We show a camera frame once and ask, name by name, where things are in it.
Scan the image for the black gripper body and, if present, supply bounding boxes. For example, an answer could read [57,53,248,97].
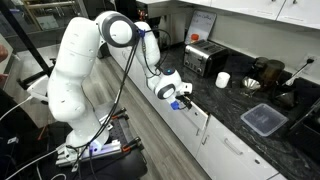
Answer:
[175,94,194,109]

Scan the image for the white ceramic mug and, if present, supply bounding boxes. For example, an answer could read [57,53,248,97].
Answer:
[215,71,231,89]

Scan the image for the black countertop appliance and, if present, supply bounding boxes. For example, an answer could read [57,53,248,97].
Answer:
[288,78,320,162]

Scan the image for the bystander hand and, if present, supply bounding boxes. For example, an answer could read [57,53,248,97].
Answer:
[0,44,10,65]

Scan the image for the stainless steel toaster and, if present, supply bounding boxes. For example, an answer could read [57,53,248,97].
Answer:
[183,39,230,77]

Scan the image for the white base cabinet unit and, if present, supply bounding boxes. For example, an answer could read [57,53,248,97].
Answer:
[109,46,288,180]

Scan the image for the drip coffee maker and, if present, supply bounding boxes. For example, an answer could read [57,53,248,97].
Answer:
[136,0,194,52]

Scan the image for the small whiteboard sign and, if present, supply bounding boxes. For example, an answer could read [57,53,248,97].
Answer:
[184,10,218,45]

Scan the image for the dark canister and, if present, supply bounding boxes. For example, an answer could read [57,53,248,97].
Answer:
[253,57,270,81]

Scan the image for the black robot stand platform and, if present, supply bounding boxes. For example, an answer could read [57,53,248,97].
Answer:
[0,99,148,180]

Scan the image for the dark brown glass jar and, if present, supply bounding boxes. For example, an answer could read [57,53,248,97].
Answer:
[263,59,286,90]

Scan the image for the black funnel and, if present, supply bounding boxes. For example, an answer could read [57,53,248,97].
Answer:
[273,89,296,108]

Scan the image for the white upper cabinets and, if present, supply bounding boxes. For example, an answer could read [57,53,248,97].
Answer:
[178,0,320,31]

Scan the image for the white handheld device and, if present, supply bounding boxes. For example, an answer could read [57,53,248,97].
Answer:
[26,74,51,104]

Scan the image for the blue camera cable plug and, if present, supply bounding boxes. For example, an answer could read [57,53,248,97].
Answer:
[169,101,181,112]

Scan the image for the black clamp orange handle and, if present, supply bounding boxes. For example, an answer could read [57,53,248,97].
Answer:
[99,107,130,131]
[120,136,145,154]

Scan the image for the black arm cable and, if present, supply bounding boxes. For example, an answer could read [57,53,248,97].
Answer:
[66,28,173,164]

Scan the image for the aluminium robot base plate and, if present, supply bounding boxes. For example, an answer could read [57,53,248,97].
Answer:
[54,139,123,168]

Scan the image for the black power cord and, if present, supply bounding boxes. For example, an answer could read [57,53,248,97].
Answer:
[283,58,316,88]

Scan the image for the white wall outlet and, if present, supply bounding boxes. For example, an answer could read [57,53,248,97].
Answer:
[301,53,319,73]

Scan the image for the white floor cable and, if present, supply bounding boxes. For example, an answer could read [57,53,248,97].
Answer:
[4,148,68,180]

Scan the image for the black camera tripod arm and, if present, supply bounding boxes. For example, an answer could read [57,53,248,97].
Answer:
[0,4,56,91]

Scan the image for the white device cable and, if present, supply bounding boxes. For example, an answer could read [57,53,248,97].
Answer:
[0,95,34,122]

